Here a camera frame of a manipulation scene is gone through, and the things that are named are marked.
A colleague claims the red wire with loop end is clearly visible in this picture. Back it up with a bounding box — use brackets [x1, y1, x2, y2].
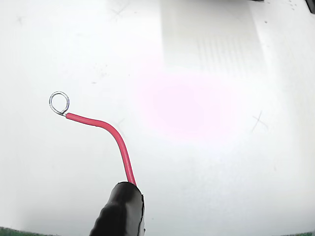
[48, 90, 137, 186]

